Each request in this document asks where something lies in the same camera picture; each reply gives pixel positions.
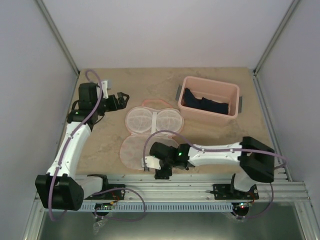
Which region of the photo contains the floral mesh laundry bag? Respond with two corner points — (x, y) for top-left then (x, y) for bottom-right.
(119, 99), (184, 171)

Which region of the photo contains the dark navy bra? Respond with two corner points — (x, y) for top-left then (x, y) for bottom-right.
(183, 88), (229, 115)

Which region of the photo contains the pink plastic bin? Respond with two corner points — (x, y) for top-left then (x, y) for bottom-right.
(178, 76), (240, 126)

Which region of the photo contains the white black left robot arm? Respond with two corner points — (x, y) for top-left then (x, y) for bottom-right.
(35, 80), (130, 211)

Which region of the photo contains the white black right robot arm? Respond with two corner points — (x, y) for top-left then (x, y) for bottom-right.
(141, 136), (275, 200)

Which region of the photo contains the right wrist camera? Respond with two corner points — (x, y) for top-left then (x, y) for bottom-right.
(141, 156), (163, 172)

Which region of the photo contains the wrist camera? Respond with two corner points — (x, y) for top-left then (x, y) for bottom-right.
(100, 79), (110, 99)
(141, 156), (163, 172)

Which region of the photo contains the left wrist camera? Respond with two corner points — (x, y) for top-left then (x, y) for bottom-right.
(100, 79), (110, 99)

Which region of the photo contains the slotted grey cable duct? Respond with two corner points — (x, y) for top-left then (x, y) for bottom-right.
(80, 202), (233, 213)

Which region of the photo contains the left rear aluminium frame post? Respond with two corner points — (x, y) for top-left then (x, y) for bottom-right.
(35, 0), (80, 77)

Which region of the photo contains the aluminium frame post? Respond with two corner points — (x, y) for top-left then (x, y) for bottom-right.
(253, 0), (301, 76)
(35, 0), (80, 77)

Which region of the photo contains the right side aluminium rail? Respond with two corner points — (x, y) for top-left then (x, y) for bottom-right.
(251, 69), (293, 182)

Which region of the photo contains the aluminium front rail base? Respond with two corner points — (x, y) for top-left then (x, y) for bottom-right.
(34, 173), (311, 203)

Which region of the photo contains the right rear aluminium frame post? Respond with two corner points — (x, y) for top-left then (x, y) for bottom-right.
(253, 0), (301, 76)

